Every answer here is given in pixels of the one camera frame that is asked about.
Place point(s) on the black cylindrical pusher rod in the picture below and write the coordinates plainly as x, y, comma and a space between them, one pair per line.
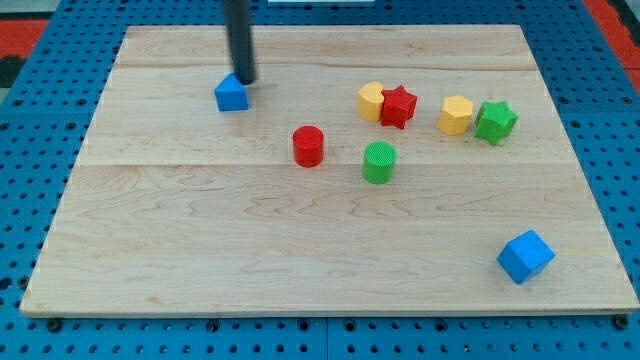
238, 27

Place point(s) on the blue cube block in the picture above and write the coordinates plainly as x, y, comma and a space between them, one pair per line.
525, 256

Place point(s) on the yellow heart block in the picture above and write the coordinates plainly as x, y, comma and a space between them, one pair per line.
370, 101

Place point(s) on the green cylinder block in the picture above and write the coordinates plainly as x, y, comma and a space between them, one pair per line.
378, 162

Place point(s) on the red cylinder block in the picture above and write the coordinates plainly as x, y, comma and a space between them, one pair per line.
308, 146

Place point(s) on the wooden board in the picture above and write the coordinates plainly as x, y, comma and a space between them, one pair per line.
175, 209

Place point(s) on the green star block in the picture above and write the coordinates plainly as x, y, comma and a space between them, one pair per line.
495, 121

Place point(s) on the yellow hexagon block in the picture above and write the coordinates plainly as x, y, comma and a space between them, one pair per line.
455, 115

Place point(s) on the blue triangle block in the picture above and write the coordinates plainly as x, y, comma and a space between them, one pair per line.
231, 95

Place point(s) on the red star block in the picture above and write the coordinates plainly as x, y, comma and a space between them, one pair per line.
398, 107

